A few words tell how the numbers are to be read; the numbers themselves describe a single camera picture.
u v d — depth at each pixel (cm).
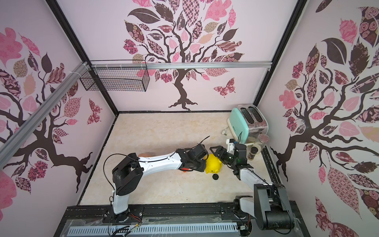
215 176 85
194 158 67
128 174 50
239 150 68
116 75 95
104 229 70
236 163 68
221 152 77
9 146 50
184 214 75
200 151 67
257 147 89
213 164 82
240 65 187
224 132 105
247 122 89
